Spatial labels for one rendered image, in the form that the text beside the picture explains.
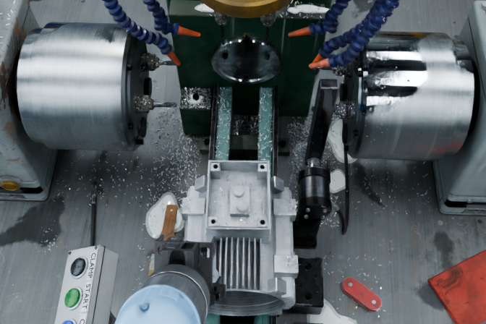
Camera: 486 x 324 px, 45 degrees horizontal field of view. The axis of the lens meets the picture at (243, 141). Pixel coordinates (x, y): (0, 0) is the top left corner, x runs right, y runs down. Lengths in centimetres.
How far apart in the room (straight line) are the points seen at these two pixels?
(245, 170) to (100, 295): 31
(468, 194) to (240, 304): 53
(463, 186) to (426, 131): 21
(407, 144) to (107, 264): 57
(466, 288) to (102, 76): 83
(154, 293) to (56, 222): 83
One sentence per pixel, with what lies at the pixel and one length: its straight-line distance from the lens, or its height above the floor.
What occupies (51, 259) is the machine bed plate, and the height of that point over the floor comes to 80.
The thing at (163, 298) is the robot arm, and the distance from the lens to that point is 52.
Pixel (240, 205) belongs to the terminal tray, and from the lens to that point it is 93.
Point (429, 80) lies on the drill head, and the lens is 108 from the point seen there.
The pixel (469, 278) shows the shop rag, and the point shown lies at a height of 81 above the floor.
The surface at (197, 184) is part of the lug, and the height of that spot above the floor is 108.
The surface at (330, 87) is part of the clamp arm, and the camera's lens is 92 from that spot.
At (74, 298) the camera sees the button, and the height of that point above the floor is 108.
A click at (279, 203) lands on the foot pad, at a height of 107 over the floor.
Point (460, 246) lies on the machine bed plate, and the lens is 135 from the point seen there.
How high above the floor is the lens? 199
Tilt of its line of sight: 60 degrees down
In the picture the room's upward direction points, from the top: straight up
